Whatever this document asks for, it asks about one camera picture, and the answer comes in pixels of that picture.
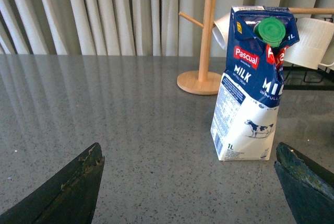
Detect black rack with wooden bar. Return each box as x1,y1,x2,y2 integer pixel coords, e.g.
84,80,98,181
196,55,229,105
284,7,333,91

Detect blue white milk carton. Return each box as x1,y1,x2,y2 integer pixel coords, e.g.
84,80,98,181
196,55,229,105
211,6,299,161

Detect small white mug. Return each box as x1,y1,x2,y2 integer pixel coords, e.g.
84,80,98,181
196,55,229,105
212,13,230,50

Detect left cream ribbed mug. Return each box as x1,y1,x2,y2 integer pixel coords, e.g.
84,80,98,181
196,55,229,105
284,18,333,70

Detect wooden mug tree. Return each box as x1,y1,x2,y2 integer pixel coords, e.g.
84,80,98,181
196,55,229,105
177,0,222,96

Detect beige curtain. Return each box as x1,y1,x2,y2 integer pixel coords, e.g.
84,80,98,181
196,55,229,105
1,0,333,57

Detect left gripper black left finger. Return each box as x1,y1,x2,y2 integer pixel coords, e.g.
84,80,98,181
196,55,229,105
1,143,105,223

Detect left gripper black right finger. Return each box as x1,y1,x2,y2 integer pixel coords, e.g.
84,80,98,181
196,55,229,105
274,142,333,223

